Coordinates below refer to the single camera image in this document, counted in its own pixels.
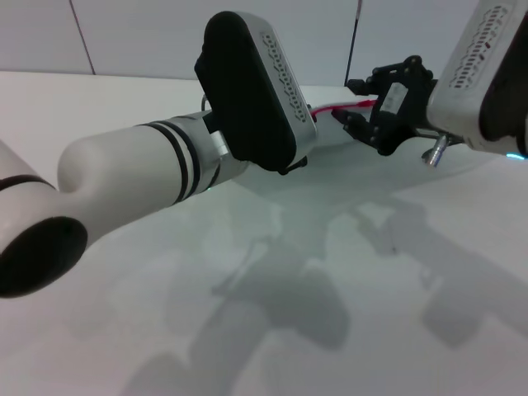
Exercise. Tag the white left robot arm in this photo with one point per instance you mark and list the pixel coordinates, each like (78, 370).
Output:
(103, 181)

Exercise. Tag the clear document bag red zipper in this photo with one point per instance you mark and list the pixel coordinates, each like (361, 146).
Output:
(350, 169)

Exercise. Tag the thin black pole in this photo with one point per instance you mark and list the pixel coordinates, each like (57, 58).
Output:
(352, 41)

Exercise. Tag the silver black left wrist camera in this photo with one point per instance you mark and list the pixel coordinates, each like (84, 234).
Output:
(255, 90)

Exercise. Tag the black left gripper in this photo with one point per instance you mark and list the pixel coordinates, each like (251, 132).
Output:
(293, 166)

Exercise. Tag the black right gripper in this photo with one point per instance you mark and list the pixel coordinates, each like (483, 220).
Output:
(398, 111)

